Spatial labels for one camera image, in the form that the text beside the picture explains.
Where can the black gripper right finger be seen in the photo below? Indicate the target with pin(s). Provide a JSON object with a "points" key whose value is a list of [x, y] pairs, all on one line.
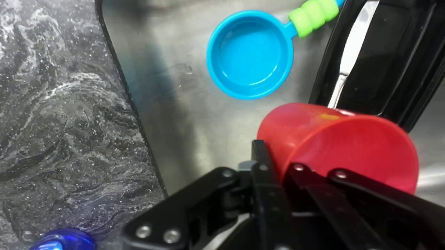
{"points": [[370, 216]]}

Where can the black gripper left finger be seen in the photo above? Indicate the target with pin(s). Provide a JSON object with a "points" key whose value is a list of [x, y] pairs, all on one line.
{"points": [[209, 203]]}

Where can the red plastic cup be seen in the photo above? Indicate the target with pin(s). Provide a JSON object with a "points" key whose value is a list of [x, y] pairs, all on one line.
{"points": [[342, 139]]}

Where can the blue dish soap bottle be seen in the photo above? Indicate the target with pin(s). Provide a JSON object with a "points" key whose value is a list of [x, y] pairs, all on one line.
{"points": [[63, 239]]}

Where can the stainless steel sink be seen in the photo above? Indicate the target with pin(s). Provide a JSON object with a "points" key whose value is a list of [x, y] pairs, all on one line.
{"points": [[185, 115]]}

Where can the black plastic tray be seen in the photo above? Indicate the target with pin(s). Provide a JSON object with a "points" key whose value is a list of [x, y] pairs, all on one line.
{"points": [[398, 59]]}

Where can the silver table knife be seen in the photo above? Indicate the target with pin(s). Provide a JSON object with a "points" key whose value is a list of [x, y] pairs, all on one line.
{"points": [[355, 46]]}

